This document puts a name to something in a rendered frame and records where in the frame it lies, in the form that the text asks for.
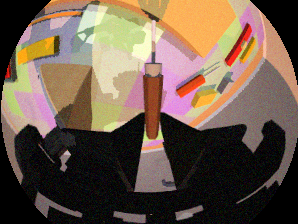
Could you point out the brown-handled awl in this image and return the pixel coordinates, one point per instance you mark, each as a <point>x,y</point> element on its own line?
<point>152,82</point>

